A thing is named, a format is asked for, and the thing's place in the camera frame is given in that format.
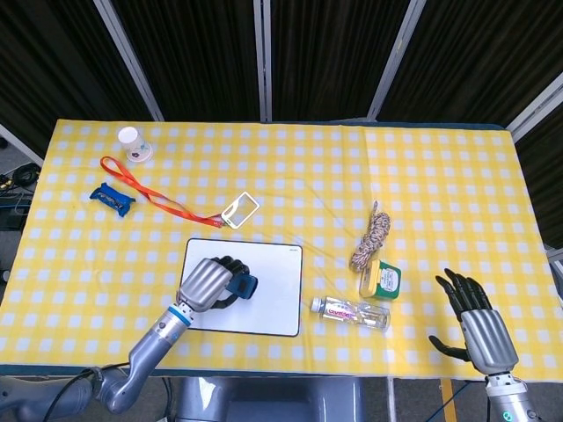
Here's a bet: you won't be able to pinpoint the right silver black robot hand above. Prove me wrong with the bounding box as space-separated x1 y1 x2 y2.
428 267 521 376

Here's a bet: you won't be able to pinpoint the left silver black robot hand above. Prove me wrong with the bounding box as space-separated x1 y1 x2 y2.
175 255 252 314

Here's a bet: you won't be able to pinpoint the blue whiteboard eraser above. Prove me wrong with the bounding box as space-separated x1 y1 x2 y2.
227 273 260 301

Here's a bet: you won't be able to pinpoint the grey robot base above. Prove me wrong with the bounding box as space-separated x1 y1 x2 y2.
175 376 366 422

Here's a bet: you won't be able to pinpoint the small black-framed whiteboard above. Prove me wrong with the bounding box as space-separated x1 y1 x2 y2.
180 237 304 338

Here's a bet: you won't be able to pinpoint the clear badge holder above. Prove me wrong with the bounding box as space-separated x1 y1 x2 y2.
220 191 260 229

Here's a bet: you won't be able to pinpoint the yellow and green box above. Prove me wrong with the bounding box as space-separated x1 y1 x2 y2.
358 258 402 301

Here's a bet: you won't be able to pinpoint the blue snack packet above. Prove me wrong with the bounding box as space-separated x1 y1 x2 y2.
89 182 136 217

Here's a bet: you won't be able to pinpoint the clear plastic water bottle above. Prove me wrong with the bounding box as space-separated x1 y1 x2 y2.
311 296 391 331

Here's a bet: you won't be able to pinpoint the yellow checkered tablecloth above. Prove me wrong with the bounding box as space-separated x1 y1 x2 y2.
0 118 563 379

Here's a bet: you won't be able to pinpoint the floral paper cup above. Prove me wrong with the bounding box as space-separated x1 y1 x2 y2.
117 126 154 163

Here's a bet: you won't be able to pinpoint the dark partition panel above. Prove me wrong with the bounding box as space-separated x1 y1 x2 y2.
377 0 563 128
112 0 265 123
516 98 563 251
0 0 155 159
270 0 414 122

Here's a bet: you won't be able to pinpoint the orange lanyard strap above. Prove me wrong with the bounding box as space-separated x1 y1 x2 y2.
100 156 228 229

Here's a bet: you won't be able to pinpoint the bundled speckled rope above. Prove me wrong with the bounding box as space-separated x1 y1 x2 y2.
349 200 391 274

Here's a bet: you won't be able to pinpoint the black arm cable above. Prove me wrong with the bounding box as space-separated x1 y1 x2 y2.
43 360 133 422

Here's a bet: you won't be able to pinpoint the tangled black floor cables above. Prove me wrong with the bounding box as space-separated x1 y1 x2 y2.
0 162 40 207

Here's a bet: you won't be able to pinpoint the white partition post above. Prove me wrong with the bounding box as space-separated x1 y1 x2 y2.
253 0 274 123
367 0 424 120
505 72 563 142
92 0 165 122
0 122 45 167

